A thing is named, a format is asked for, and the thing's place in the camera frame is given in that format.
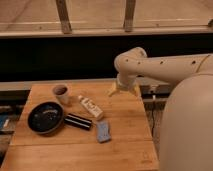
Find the black cable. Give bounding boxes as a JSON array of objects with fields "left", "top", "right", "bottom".
[{"left": 150, "top": 94, "right": 158, "bottom": 138}]

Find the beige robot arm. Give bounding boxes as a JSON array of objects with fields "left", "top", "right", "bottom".
[{"left": 109, "top": 47, "right": 213, "bottom": 171}]

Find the small ceramic cup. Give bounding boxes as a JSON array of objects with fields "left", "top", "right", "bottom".
[{"left": 52, "top": 85, "right": 70, "bottom": 105}]

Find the blue object at left edge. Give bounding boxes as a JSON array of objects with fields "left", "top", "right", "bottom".
[{"left": 0, "top": 115, "right": 9, "bottom": 131}]

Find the white plastic bottle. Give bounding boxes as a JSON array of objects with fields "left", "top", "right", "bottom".
[{"left": 78, "top": 95, "right": 103, "bottom": 120}]

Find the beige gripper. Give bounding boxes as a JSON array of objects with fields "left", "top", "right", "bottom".
[{"left": 108, "top": 79, "right": 138, "bottom": 97}]

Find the dark ceramic bowl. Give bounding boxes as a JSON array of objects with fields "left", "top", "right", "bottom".
[{"left": 28, "top": 101, "right": 64, "bottom": 134}]

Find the blue sponge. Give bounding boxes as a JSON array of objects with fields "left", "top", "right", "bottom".
[{"left": 96, "top": 121, "right": 111, "bottom": 143}]

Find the black striped box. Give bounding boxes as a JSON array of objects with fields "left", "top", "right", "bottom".
[{"left": 64, "top": 114, "right": 92, "bottom": 130}]

